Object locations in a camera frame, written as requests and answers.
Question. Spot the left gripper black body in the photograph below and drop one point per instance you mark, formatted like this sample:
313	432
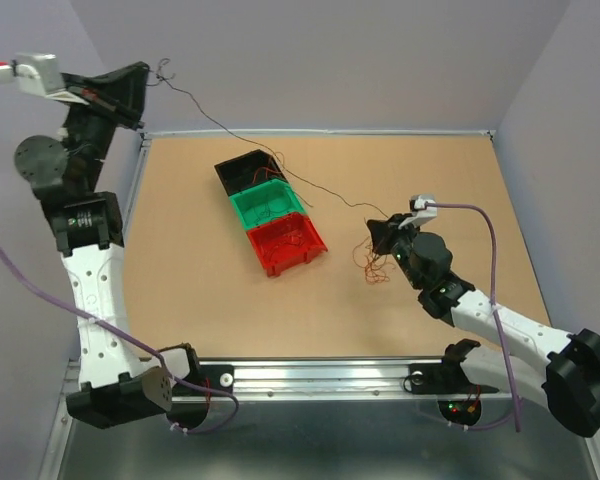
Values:
95	124

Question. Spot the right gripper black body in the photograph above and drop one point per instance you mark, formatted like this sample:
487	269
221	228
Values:
402	242

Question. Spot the red plastic bin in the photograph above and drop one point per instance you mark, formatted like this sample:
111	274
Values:
286	242

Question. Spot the green plastic bin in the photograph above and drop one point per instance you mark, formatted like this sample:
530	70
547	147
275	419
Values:
264	203

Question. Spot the black plastic bin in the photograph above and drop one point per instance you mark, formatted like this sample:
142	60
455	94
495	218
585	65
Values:
247	171

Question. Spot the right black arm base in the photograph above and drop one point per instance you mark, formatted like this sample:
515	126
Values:
442	375

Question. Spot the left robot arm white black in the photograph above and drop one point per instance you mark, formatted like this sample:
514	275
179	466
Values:
115	386

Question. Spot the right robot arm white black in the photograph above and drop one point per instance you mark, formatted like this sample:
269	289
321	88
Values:
550	367

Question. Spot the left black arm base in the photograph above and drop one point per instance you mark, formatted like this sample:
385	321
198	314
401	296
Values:
211	379

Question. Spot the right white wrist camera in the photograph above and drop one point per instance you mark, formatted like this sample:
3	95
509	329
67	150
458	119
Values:
422	209

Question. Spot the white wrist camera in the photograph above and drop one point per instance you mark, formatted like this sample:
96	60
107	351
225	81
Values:
38	75
422	209

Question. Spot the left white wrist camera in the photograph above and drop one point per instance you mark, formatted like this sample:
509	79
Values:
38	75

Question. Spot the aluminium front rail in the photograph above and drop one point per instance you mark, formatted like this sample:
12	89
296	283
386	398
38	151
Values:
321	379

